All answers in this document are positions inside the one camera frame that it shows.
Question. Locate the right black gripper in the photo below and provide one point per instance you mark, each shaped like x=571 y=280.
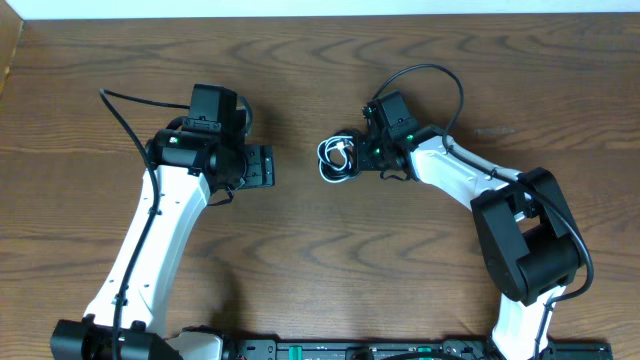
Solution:
x=364 y=165

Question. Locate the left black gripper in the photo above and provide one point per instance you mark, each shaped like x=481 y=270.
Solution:
x=262 y=168

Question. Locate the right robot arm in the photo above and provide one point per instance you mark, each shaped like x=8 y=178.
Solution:
x=529 y=240

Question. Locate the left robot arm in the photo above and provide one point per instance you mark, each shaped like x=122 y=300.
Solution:
x=186 y=163

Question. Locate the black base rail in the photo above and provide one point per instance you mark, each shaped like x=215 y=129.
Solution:
x=269 y=349

